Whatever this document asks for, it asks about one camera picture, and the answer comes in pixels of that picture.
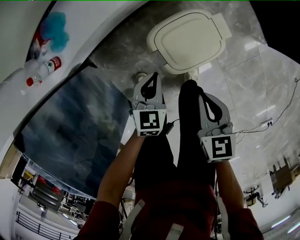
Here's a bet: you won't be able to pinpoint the grey harness strap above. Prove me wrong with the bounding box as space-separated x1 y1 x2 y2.
122 199 146 240
216 196 232 240
165 223 184 240

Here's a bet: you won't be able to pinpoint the person's black trousers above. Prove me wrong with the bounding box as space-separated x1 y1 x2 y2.
133 79 220 195

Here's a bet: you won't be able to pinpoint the black floor cable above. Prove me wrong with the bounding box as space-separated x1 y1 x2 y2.
271 78 300 125

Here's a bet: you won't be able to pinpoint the red-capped water bottle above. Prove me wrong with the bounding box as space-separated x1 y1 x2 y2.
25 56 62 89

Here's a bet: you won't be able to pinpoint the person's red shirt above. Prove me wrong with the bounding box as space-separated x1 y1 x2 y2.
78 181 264 240

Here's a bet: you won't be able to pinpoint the person's left forearm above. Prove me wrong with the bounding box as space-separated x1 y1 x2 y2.
95 135 145 213

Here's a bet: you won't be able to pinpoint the red printed packet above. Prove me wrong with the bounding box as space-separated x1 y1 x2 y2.
32 29 51 51

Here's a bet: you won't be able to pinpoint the black metal railing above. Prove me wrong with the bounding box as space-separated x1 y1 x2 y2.
15 210 78 240

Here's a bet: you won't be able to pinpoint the metal storage rack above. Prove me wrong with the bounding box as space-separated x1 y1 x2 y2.
10 156 68 211

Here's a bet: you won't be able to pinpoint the dark marbled cabinet panel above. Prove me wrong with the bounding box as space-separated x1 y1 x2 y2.
13 69 130 198

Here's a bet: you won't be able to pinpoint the blue mesh bath sponge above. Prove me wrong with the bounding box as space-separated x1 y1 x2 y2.
40 11 70 53

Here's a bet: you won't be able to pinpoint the white floor cable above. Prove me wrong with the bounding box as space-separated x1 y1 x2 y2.
233 125 265 144

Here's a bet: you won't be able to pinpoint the black chair base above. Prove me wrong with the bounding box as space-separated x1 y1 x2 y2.
243 184 268 208

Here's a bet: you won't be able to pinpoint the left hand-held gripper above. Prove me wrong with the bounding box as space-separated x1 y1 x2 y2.
129 71 168 138

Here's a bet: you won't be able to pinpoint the person's right white shoe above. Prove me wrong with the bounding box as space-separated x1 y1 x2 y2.
184 68 200 82

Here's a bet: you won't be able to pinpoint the person's right forearm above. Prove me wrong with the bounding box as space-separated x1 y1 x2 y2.
215 160 245 210

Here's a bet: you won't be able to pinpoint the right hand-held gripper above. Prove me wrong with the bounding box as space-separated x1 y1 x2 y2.
196 92 237 164

